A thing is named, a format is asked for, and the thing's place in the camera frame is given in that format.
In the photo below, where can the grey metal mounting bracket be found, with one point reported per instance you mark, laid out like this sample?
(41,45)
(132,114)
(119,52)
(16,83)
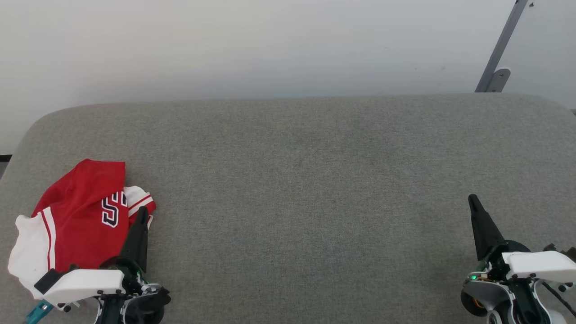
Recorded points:
(498,80)

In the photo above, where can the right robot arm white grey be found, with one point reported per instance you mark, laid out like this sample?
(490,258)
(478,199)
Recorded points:
(524,302)

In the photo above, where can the right wrist white camera housing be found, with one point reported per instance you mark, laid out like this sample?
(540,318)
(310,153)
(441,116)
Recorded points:
(540,265)

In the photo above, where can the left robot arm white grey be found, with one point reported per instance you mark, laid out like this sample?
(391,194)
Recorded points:
(148,306)

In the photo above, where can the red and white jersey shirt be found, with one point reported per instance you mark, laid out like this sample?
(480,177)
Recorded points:
(76,216)

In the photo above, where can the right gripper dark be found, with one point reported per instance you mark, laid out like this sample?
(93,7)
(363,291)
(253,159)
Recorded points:
(495,265)

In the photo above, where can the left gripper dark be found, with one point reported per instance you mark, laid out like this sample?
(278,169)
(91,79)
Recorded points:
(132,275)

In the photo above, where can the grey metal bar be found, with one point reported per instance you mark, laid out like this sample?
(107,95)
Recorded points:
(501,45)

